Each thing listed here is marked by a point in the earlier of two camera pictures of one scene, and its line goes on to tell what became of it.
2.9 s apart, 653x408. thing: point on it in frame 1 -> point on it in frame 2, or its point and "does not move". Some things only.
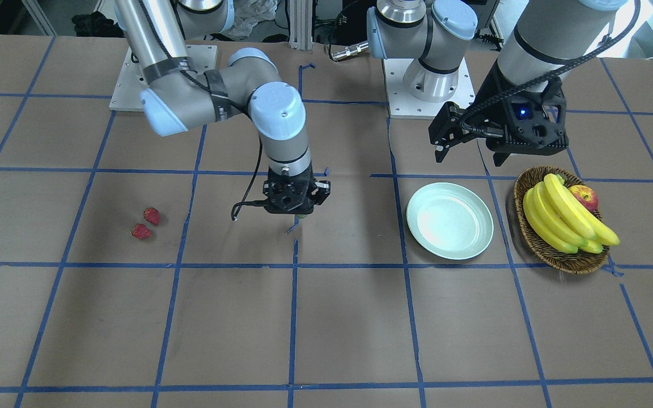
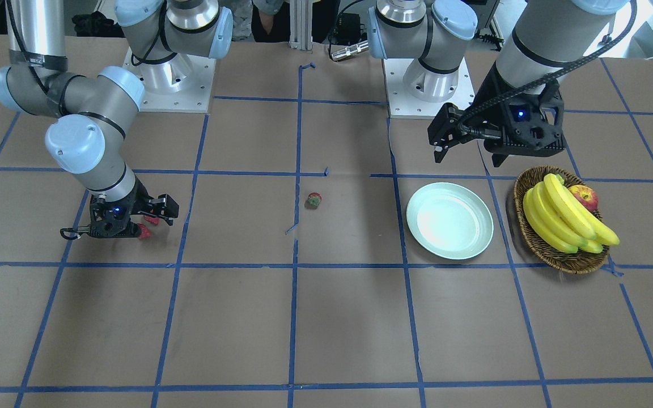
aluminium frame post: x=301 y=24 does not move
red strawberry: x=140 y=231 does not move
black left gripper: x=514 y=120 does not move
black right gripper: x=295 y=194 -> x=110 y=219
